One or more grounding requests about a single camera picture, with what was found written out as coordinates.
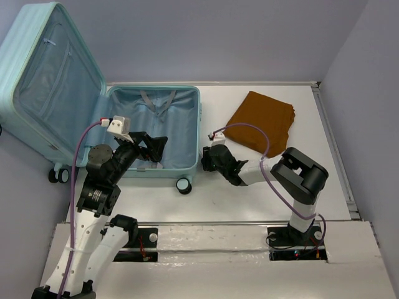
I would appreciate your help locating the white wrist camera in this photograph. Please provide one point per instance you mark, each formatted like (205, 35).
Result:
(118, 127)
(217, 138)

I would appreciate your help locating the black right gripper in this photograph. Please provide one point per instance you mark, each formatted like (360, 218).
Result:
(207, 158)

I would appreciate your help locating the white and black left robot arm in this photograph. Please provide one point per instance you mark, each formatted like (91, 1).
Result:
(96, 237)

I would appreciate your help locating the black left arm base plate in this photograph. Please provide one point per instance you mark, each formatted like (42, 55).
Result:
(142, 249)

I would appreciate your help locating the brown cloth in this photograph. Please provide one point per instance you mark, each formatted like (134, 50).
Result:
(261, 123)

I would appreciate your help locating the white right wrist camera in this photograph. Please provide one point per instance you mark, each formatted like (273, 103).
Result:
(217, 138)

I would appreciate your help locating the light blue hard-shell suitcase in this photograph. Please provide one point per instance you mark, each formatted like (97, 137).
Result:
(53, 93)

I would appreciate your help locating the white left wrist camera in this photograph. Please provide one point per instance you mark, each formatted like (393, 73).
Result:
(118, 127)

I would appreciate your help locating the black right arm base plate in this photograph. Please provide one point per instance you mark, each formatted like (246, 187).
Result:
(285, 245)

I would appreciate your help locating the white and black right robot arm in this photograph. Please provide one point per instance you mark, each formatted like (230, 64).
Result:
(296, 179)

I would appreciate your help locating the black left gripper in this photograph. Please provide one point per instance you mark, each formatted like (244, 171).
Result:
(156, 145)

